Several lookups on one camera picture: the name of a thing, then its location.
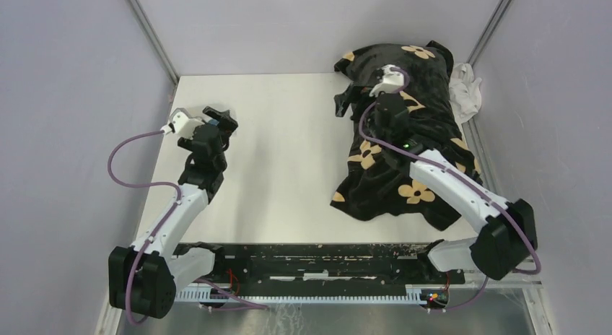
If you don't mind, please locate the aluminium rail frame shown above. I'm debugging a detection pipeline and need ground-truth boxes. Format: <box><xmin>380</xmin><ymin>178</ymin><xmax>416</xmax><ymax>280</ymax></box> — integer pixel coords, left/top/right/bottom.
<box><xmin>95</xmin><ymin>261</ymin><xmax>543</xmax><ymax>335</ymax></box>

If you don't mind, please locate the white crumpled cloth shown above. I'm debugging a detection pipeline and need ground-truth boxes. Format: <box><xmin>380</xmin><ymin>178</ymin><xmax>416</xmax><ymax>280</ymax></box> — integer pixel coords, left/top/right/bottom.
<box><xmin>449</xmin><ymin>63</ymin><xmax>482</xmax><ymax>124</ymax></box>

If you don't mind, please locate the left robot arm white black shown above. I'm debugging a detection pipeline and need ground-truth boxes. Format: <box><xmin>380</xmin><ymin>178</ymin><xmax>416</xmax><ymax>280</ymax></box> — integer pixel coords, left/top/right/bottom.
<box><xmin>107</xmin><ymin>106</ymin><xmax>238</xmax><ymax>323</ymax></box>

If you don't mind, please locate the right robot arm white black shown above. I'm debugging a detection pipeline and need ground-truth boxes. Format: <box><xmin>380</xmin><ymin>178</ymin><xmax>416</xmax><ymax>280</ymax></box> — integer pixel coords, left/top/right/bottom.
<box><xmin>331</xmin><ymin>85</ymin><xmax>541</xmax><ymax>283</ymax></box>

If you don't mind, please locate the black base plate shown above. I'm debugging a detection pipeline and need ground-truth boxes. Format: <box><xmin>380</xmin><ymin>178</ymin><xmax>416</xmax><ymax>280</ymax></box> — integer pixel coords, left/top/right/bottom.
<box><xmin>175</xmin><ymin>242</ymin><xmax>465</xmax><ymax>297</ymax></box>

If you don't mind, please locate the white slotted cable duct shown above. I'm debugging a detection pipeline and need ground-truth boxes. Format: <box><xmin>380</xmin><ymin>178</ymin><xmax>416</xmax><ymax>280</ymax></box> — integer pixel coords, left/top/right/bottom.
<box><xmin>175</xmin><ymin>284</ymin><xmax>447</xmax><ymax>307</ymax></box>

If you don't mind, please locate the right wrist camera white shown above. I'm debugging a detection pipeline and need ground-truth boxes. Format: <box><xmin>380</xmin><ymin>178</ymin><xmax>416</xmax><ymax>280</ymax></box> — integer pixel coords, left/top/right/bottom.
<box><xmin>369</xmin><ymin>64</ymin><xmax>407</xmax><ymax>97</ymax></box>

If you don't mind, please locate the black blanket with beige flowers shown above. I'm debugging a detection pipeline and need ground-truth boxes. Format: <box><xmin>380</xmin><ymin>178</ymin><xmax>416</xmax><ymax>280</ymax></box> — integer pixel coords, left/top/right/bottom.
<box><xmin>330</xmin><ymin>40</ymin><xmax>483</xmax><ymax>232</ymax></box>

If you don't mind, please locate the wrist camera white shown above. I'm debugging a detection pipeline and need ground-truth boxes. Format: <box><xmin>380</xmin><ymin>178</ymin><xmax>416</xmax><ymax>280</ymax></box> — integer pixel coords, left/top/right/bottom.
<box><xmin>161</xmin><ymin>108</ymin><xmax>205</xmax><ymax>139</ymax></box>
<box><xmin>369</xmin><ymin>64</ymin><xmax>407</xmax><ymax>97</ymax></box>

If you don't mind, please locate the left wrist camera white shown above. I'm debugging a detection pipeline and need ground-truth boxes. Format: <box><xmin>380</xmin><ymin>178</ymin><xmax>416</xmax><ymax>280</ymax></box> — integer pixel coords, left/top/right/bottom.
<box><xmin>161</xmin><ymin>108</ymin><xmax>205</xmax><ymax>139</ymax></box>

